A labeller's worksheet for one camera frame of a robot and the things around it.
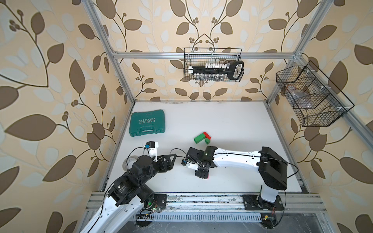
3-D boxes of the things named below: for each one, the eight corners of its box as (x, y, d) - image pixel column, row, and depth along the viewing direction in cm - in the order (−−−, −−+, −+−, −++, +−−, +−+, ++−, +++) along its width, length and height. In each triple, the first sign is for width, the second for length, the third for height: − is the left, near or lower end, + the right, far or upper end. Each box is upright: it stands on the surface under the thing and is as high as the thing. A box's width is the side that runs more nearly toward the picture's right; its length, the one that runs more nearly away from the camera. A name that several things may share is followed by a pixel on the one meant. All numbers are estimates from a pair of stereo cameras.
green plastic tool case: (131, 138, 102) (128, 133, 97) (134, 117, 114) (131, 112, 109) (165, 133, 105) (164, 128, 100) (164, 114, 117) (163, 108, 112)
